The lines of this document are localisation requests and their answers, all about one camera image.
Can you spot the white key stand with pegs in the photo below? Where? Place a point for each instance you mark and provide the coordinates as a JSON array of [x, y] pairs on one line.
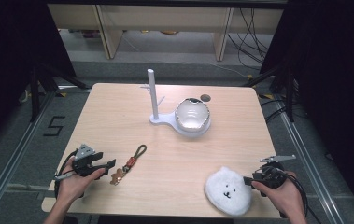
[[153, 93]]

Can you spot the dark round table spot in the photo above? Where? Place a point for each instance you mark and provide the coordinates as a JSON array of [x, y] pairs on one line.
[[205, 97]]

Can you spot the white bowl with silver rim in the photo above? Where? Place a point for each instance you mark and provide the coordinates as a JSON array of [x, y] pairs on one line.
[[192, 113]]

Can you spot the person's right hand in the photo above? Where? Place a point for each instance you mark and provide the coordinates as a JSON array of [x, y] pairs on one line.
[[280, 199]]

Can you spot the white plush bear face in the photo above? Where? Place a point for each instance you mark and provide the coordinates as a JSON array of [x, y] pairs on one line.
[[227, 191]]

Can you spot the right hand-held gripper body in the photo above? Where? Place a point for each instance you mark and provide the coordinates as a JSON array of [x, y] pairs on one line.
[[271, 177]]

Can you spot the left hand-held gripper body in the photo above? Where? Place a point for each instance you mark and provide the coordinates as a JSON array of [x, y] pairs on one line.
[[84, 165]]

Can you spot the black metal stand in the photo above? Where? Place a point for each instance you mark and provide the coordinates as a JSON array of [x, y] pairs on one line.
[[290, 93], [36, 93]]

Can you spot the person's left hand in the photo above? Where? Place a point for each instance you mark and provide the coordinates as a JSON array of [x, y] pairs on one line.
[[72, 186]]

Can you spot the black curtain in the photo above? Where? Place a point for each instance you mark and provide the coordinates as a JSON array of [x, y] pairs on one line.
[[336, 77], [9, 62]]

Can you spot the light wooden shelf unit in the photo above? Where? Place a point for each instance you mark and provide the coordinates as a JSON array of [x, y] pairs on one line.
[[165, 18]]

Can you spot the aluminium floor rail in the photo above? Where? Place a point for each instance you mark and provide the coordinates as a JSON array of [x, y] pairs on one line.
[[308, 168], [12, 161]]

